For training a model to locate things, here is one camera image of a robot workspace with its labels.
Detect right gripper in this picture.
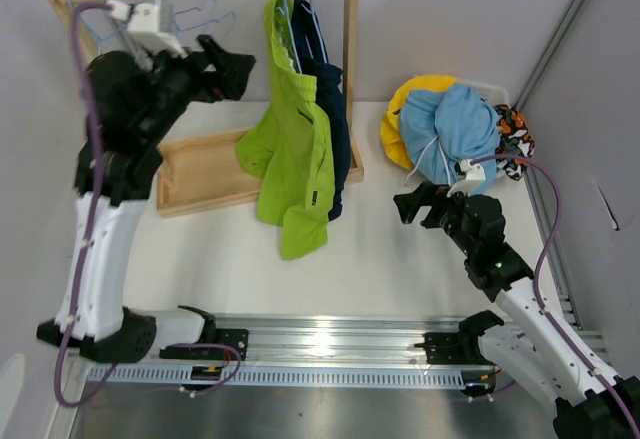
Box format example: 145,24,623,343
393,182,476,258

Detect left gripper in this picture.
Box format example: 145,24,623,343
142,33,257,142

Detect blue hanger of light-blue shorts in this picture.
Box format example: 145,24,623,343
161,0,237,40

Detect yellow shorts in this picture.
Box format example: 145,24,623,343
380,75,457,170

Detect navy blue shorts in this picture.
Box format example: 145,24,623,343
291,0,351,221

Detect light blue shorts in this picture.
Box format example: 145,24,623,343
399,84,500,194

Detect lime green shorts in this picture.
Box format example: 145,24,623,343
235,0,334,260

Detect orange camouflage shorts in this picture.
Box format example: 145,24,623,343
494,104,535,181

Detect blue hanger of camouflage shorts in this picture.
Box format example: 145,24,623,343
80,10,135,56

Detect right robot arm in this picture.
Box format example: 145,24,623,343
393,181,639,438

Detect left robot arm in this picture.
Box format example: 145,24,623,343
36,34,256,364

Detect wooden clothes rack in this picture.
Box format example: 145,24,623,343
48,0,358,217

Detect white plastic basket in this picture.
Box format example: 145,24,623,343
457,78,510,106

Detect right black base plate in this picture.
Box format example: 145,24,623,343
413,310,505,366

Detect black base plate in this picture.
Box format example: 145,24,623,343
413,310,505,366
159,328,249,362

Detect aluminium mounting rail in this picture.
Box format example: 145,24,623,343
216,314,461,370

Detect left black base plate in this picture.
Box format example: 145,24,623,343
159,328,249,362

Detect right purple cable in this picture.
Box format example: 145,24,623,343
469,153,640,439

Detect purple cable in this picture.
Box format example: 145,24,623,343
53,1,119,408
469,153,640,439

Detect white slotted cable duct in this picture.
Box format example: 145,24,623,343
109,364,493,390

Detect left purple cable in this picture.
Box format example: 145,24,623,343
53,1,119,408

